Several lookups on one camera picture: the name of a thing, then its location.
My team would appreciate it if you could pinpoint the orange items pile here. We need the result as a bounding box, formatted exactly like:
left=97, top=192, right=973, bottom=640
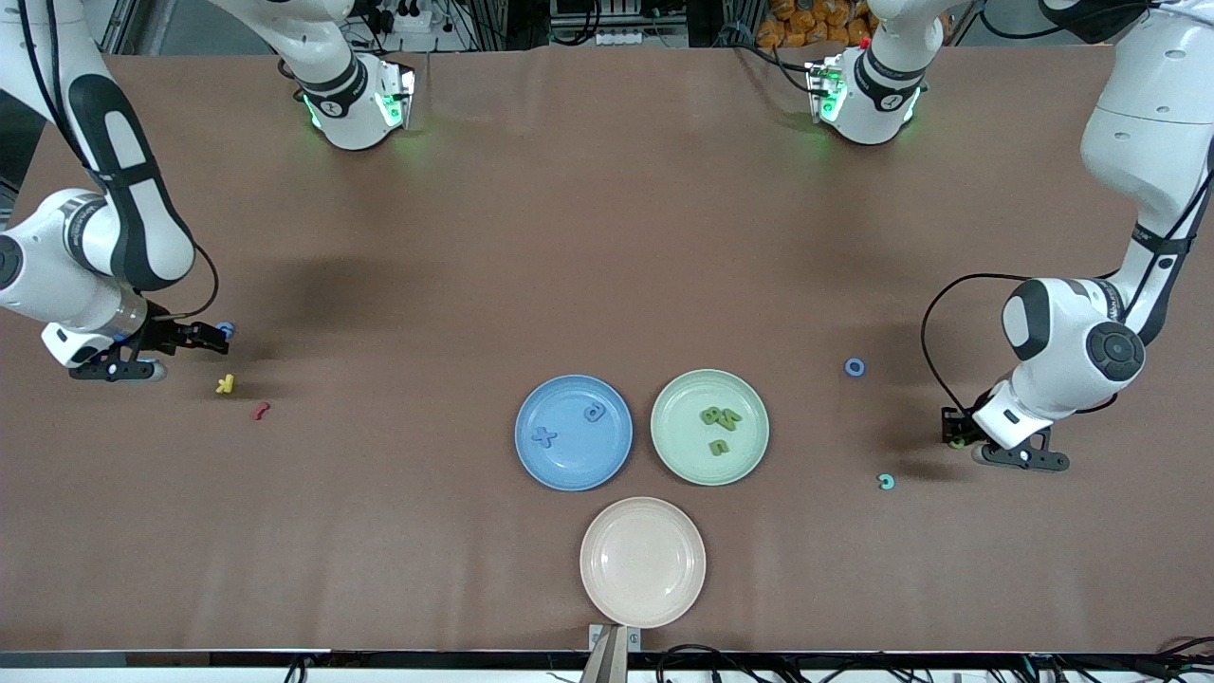
left=756, top=0, right=874, bottom=48

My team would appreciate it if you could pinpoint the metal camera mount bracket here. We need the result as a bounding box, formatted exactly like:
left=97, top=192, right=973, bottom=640
left=580, top=623, right=642, bottom=683

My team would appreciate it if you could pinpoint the blue plate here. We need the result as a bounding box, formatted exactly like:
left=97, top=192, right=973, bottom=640
left=515, top=375, right=634, bottom=492

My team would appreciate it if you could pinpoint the aluminium frame rail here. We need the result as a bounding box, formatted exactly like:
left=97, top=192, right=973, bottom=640
left=95, top=0, right=176, bottom=56

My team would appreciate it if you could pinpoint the green plate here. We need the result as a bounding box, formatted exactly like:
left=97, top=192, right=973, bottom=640
left=651, top=369, right=770, bottom=487

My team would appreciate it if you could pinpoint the beige plate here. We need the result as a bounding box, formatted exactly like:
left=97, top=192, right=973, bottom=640
left=579, top=496, right=708, bottom=629

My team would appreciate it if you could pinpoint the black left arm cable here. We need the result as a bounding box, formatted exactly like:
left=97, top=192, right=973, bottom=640
left=920, top=142, right=1214, bottom=418

